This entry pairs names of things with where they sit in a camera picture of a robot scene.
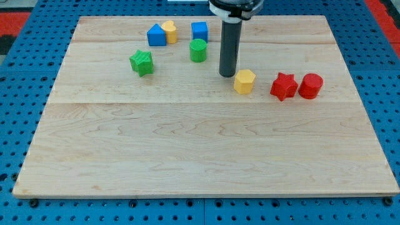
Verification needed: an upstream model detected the light wooden board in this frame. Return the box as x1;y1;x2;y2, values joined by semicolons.
12;16;399;199

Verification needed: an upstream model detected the green star block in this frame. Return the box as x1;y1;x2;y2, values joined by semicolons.
129;49;154;77

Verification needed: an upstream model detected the blue triangle block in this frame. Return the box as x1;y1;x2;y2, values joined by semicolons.
147;24;167;46

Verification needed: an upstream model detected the red cylinder block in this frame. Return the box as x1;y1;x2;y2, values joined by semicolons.
298;73;324;99

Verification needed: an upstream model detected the green cylinder block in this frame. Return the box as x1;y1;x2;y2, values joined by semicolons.
189;39;207;63

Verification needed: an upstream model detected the yellow hexagon block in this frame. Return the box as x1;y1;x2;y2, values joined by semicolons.
234;69;256;94

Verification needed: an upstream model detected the red star block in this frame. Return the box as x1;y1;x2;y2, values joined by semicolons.
270;72;298;101

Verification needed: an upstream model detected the yellow heart block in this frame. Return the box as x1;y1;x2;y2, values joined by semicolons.
161;20;178;44

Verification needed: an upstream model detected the blue cube block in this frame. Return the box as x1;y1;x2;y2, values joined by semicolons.
191;21;208;43

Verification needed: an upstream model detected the black white robot arm flange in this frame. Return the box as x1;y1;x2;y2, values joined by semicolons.
209;0;264;24

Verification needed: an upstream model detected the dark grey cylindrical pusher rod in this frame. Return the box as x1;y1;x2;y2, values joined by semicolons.
219;21;242;78

